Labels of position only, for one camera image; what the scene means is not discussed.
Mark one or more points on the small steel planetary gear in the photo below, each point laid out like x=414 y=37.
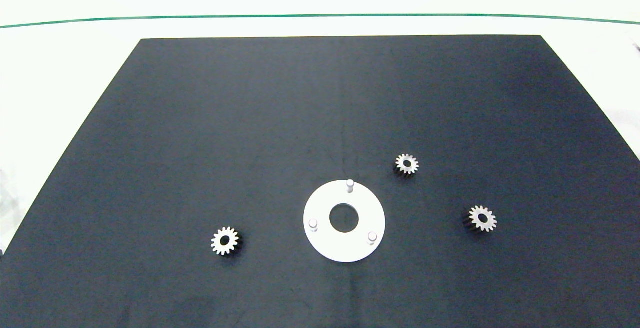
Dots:
x=218 y=244
x=490 y=220
x=413 y=165

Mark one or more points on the round white plate with pins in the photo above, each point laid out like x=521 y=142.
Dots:
x=345 y=248

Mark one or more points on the dark mat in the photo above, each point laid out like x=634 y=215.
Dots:
x=200 y=143

